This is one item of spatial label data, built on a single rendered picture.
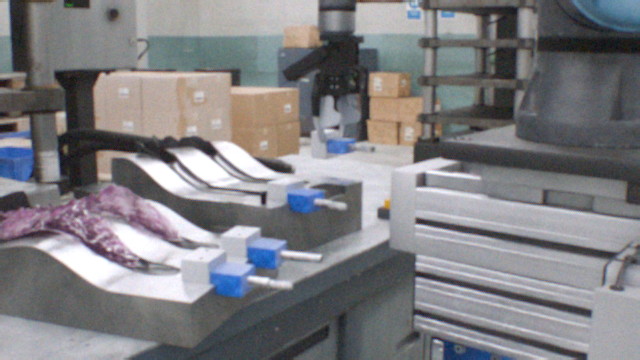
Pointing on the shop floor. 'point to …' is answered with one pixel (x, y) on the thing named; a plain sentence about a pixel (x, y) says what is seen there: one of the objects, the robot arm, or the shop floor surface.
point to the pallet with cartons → (266, 121)
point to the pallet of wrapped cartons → (162, 107)
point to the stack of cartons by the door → (395, 110)
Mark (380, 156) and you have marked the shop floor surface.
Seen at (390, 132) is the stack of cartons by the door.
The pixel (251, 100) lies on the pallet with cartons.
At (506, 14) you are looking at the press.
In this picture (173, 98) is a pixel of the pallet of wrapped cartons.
